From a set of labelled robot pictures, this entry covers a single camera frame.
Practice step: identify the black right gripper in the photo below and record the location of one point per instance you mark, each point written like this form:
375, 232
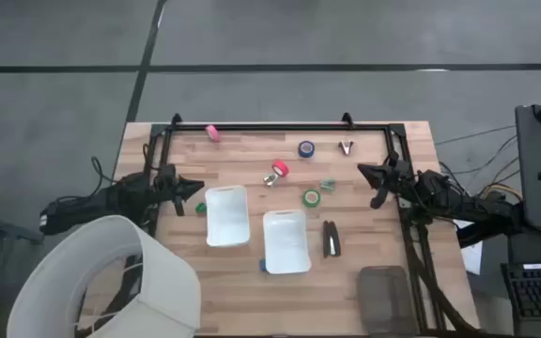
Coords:
397, 176

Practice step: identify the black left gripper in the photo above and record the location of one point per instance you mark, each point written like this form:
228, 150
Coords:
168, 183

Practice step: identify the green tape roll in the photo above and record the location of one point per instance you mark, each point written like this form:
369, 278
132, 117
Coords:
304, 199

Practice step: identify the blue tape roll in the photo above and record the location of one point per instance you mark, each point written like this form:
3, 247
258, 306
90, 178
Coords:
300, 150

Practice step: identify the black stapler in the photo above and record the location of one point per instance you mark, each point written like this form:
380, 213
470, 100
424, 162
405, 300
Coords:
327, 239

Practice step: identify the red tape roll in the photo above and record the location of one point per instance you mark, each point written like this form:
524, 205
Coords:
283, 170

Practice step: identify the white plastic bin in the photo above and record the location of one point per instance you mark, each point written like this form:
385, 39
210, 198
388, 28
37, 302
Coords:
227, 216
285, 244

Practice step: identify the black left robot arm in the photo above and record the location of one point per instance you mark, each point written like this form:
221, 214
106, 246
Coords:
92, 202

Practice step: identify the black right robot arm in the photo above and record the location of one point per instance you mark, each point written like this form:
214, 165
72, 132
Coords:
463, 204

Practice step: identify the green mini stapler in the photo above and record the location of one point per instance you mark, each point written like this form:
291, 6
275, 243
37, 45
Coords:
200, 208

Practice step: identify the pink tape roll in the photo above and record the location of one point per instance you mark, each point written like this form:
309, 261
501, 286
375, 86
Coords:
214, 135

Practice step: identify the white curved shade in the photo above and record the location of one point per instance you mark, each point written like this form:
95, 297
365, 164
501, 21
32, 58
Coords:
167, 281

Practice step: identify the black diagonal bar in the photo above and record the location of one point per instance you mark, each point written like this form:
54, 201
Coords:
482, 237

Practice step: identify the grey transparent plastic bin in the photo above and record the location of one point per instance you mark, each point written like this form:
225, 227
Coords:
385, 300

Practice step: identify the white paper sheet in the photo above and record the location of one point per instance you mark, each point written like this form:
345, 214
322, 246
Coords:
472, 258

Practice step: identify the black keyboard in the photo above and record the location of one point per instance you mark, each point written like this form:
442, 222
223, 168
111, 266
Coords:
538, 291

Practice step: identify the black aluminium table frame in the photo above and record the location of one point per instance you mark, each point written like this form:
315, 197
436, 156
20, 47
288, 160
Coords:
275, 127

